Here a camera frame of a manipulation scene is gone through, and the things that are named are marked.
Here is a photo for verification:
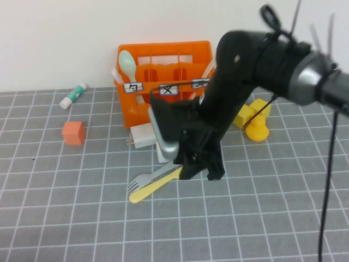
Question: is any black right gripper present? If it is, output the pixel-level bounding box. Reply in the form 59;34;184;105
174;99;226;181

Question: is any yellow rubber duck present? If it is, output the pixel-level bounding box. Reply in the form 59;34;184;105
245;114;270;142

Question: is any grey plastic fork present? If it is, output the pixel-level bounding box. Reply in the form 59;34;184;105
125;163;177;193

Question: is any white plastic knife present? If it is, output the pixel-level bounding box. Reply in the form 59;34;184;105
190;60;218;101

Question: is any white cube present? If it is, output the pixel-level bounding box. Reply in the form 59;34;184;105
156;141;169;164

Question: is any white label knife character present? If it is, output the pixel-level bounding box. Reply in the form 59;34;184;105
191;78;211;90

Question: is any yellow cube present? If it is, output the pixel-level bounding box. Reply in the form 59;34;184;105
249;98;272;118
231;105;256;129

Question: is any white label fork character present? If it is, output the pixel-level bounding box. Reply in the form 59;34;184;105
159;84;179;96

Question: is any white charger plug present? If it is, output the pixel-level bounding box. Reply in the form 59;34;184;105
125;122;158;150

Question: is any yellow plastic knife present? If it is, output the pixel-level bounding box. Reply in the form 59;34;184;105
128;166;184;204

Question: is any grey grid mat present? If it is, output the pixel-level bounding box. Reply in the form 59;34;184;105
0;75;349;262

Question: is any white green glue stick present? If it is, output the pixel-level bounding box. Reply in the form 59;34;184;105
59;82;88;110

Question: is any pale green plastic spoon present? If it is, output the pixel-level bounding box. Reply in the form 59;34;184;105
118;50;147;105

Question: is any silver grey wrist camera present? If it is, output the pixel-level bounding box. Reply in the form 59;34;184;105
148;92;182;164

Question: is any black cable loop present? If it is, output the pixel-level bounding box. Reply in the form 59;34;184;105
260;3;282;31

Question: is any white plastic utensil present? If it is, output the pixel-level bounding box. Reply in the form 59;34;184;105
110;67;125;84

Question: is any orange plastic cutlery holder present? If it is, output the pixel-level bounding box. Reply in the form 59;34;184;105
113;40;219;128

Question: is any thin black cable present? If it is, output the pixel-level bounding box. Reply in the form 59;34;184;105
149;79;212;102
243;97;276;128

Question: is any white label spoon character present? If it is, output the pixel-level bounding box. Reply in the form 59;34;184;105
123;82;144;94

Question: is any orange block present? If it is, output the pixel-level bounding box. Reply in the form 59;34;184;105
61;121;86;146

